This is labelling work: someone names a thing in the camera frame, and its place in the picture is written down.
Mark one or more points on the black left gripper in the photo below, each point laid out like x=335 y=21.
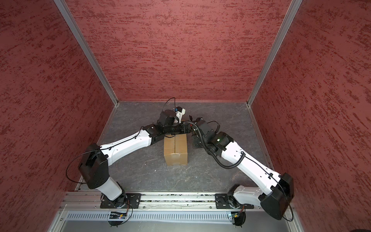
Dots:
x=187 y=129

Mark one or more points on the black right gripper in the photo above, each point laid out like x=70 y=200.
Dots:
x=194 y=140

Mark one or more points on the brown cardboard express box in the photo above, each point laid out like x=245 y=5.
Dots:
x=175 y=150

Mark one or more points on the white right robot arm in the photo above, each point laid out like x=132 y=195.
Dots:
x=275 y=191

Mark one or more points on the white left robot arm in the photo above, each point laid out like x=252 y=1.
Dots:
x=95 y=162

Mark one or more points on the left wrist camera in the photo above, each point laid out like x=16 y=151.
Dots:
x=179 y=114

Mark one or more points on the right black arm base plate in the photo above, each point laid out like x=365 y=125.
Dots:
x=227 y=201

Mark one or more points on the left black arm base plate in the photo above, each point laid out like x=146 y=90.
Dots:
x=124 y=201

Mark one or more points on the left aluminium corner post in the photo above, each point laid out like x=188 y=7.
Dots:
x=67 y=15

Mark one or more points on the aluminium corner post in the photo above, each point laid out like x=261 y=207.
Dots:
x=286 y=23
x=67 y=15

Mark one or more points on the aluminium front rail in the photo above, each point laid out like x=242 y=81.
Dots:
x=150 y=201

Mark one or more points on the white slotted cable duct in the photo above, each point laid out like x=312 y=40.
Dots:
x=161 y=216

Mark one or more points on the right aluminium corner post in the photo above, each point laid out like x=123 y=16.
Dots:
x=286 y=23

